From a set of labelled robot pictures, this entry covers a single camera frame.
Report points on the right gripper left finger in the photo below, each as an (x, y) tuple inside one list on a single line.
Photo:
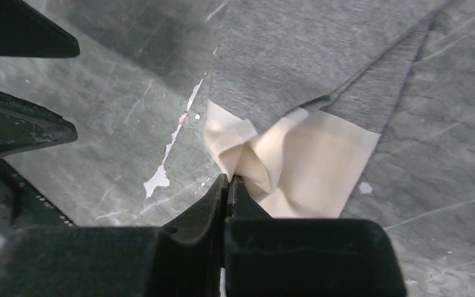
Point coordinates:
[(180, 258)]

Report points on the grey underwear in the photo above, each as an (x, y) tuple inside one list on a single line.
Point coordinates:
[(301, 92)]

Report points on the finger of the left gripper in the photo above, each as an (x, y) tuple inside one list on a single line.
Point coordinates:
[(25, 126), (26, 33)]

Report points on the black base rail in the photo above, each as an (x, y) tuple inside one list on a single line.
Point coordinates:
[(23, 205)]

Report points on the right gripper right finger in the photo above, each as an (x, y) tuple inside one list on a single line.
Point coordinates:
[(266, 256)]

